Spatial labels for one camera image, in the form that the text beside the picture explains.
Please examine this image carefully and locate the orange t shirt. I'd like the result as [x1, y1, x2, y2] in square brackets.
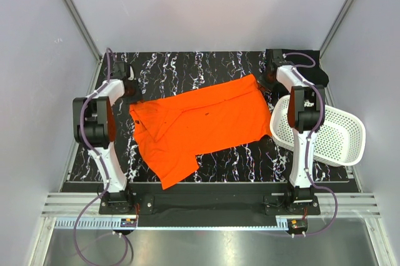
[129, 74, 272, 189]

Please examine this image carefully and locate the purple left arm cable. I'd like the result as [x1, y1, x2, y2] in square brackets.
[73, 47, 134, 266]

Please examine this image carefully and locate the white perforated plastic basket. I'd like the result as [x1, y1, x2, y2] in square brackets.
[270, 96, 366, 167]

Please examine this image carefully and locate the folded black t shirt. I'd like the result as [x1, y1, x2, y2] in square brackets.
[264, 49, 329, 90]

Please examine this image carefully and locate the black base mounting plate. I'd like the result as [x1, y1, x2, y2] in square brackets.
[99, 182, 321, 229]

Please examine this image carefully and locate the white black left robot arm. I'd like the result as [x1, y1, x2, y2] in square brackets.
[72, 61, 143, 214]

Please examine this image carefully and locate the orange connector board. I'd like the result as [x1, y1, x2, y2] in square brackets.
[121, 218, 138, 227]
[290, 219, 308, 229]

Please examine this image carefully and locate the right orange connector board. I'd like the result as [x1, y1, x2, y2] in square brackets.
[290, 219, 308, 229]

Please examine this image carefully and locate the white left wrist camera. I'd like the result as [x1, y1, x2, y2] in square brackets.
[126, 65, 135, 81]

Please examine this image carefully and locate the black marble pattern mat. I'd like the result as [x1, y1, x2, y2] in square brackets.
[65, 50, 351, 184]

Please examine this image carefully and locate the left orange connector board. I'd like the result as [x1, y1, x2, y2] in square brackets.
[121, 218, 138, 227]

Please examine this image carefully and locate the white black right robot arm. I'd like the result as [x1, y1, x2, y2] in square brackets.
[257, 49, 325, 213]

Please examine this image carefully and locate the right aluminium corner post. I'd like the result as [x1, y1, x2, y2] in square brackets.
[319, 0, 356, 58]

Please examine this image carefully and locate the aluminium front frame rail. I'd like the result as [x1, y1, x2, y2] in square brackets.
[41, 193, 380, 232]

